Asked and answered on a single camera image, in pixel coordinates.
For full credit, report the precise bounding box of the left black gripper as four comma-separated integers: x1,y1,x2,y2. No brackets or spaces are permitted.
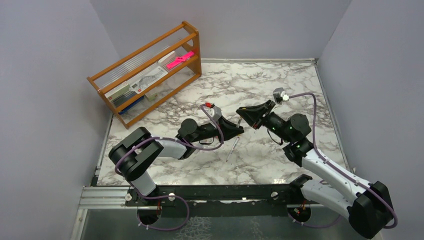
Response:
190,115,244,144

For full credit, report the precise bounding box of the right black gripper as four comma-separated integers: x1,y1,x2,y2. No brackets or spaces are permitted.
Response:
236,100,293,143

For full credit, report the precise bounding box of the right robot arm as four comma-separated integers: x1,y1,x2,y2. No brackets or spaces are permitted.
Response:
236,100,398,239

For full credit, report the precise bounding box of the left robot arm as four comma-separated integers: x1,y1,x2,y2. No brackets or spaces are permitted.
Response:
108,116,244,206

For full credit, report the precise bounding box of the white grey pen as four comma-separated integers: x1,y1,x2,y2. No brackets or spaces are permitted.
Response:
226,136,240,162

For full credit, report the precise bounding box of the pink tool on rack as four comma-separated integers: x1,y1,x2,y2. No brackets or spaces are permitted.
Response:
166,51,195,69

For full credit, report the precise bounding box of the white digital scale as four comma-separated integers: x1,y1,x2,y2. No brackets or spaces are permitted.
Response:
126,64,168,94

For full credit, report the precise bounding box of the wooden rack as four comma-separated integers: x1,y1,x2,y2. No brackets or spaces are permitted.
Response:
87,21,202,129

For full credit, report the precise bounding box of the green white box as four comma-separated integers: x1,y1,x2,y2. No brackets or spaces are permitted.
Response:
104,81,130,107

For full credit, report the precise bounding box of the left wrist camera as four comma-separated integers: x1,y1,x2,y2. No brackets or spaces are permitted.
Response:
205,102,222,122

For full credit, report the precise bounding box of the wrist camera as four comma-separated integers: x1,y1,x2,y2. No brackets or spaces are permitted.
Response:
272,87,290,104
205,102,222,122

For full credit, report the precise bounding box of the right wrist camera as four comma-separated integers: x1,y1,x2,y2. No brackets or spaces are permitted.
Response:
272,87,290,104

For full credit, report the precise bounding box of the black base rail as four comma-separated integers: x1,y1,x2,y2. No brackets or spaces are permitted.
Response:
125,184,311,218

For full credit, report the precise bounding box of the aluminium frame rail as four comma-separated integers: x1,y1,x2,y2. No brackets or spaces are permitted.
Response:
78,186,130,210

